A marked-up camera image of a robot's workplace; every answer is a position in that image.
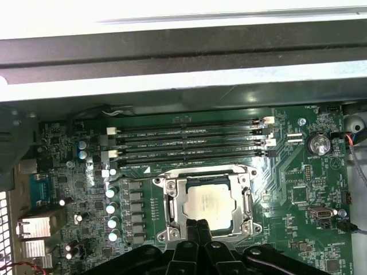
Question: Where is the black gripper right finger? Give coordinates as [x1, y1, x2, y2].
[200, 219, 312, 275]

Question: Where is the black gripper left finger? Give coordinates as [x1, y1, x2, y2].
[83, 219, 201, 275]

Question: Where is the silver CPU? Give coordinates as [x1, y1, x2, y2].
[183, 182, 239, 232]

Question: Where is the metal socket cover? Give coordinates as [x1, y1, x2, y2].
[167, 173, 253, 233]

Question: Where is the CPU socket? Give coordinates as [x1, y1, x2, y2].
[153, 164, 263, 244]

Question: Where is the green motherboard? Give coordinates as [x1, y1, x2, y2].
[37, 105, 349, 275]

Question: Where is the round coin battery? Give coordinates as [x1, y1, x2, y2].
[306, 132, 333, 157]

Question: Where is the black PC case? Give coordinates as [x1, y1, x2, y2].
[0, 17, 367, 275]

